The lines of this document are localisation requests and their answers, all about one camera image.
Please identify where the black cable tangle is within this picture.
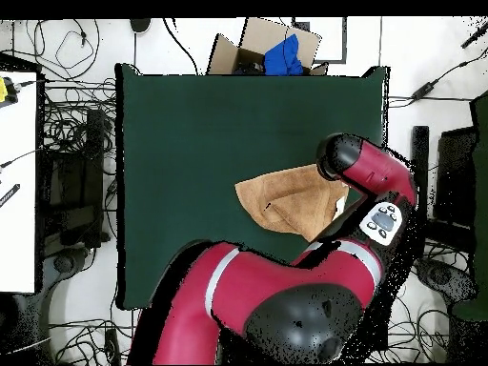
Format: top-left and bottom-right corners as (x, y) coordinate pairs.
(380, 216), (474, 363)
(37, 75), (117, 161)
(49, 308), (134, 365)

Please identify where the orange terry towel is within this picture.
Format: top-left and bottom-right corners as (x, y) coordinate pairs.
(234, 163), (351, 244)

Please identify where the black power adapter with cable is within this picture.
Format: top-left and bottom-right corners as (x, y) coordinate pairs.
(387, 49), (488, 110)

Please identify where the grey looped cable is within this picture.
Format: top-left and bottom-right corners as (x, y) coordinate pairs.
(33, 18), (101, 81)

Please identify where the brown cardboard box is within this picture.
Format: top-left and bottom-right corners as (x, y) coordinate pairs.
(205, 16), (329, 76)

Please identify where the white desk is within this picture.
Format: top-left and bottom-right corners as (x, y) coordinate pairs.
(0, 70), (39, 295)

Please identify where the blue cloth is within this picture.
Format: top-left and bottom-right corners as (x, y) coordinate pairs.
(263, 33), (305, 76)

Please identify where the dark green table cloth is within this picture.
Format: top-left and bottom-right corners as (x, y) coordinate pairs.
(114, 62), (390, 311)

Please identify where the yellow and black device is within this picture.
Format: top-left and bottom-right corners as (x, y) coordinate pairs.
(0, 75), (19, 110)

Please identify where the black equipment stand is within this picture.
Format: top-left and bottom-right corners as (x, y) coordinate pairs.
(405, 125), (478, 260)
(37, 108), (112, 249)

